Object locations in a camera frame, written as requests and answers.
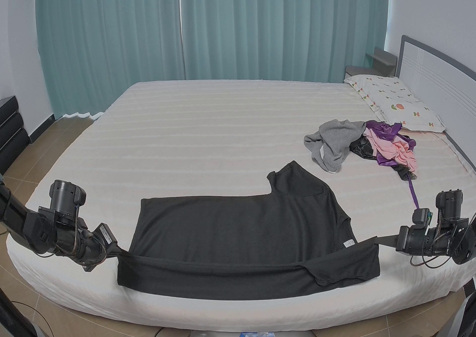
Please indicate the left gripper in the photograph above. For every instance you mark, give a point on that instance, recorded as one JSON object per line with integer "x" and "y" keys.
{"x": 104, "y": 242}

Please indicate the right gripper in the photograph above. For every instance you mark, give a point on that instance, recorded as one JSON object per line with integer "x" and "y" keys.
{"x": 411, "y": 240}

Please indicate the black T-shirt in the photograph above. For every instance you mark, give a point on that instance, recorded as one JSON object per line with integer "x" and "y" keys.
{"x": 241, "y": 235}

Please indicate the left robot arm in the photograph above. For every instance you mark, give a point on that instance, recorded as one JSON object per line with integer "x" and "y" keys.
{"x": 33, "y": 227}

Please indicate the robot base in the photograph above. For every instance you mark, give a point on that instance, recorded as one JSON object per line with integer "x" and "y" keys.
{"x": 256, "y": 334}

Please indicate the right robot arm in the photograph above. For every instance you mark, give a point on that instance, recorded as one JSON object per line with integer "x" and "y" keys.
{"x": 450, "y": 205}

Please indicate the bed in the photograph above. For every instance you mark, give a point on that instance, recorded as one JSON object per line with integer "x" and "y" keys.
{"x": 223, "y": 123}

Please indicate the pink garment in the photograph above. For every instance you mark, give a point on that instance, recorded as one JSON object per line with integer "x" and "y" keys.
{"x": 398, "y": 151}

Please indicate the black satin lace garment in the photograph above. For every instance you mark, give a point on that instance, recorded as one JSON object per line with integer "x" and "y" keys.
{"x": 362, "y": 149}

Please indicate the purple garment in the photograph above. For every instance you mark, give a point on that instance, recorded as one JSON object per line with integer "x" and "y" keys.
{"x": 386, "y": 129}

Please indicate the grey garment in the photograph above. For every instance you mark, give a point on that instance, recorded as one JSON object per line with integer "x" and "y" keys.
{"x": 334, "y": 138}

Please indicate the white printed pillow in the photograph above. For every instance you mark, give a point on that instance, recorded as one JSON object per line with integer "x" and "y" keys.
{"x": 398, "y": 101}

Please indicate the black chest of drawers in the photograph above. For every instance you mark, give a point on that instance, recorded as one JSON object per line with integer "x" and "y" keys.
{"x": 11, "y": 131}

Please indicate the grey bedside table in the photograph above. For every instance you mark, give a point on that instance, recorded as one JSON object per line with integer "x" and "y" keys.
{"x": 362, "y": 69}

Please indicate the blue-green curtain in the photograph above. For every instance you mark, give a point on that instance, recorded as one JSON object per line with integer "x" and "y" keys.
{"x": 282, "y": 16}
{"x": 111, "y": 30}

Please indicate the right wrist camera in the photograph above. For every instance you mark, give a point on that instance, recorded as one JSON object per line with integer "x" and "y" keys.
{"x": 421, "y": 218}

